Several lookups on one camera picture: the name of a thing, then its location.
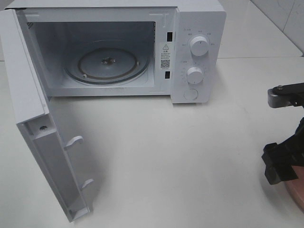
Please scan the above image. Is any white microwave oven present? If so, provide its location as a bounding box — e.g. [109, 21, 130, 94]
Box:
[5, 0, 226, 104]

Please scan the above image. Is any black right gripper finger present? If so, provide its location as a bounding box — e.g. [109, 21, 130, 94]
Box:
[262, 143, 299, 184]

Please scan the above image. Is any round white door button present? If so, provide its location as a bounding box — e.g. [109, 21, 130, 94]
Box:
[183, 88, 198, 101]

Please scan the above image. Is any upper white power knob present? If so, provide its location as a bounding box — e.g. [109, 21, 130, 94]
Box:
[190, 34, 209, 57]

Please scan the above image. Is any white microwave door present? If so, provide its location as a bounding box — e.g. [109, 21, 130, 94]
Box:
[0, 9, 89, 221]

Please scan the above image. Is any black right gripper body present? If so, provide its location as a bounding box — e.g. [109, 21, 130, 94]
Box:
[283, 118, 304, 166]

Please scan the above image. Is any pink round plate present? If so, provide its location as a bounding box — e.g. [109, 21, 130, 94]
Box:
[285, 166, 304, 212]

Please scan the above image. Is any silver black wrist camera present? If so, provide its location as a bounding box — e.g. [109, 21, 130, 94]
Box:
[267, 83, 304, 108]

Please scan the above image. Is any lower white timer knob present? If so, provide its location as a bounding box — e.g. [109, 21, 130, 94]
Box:
[186, 67, 204, 85]

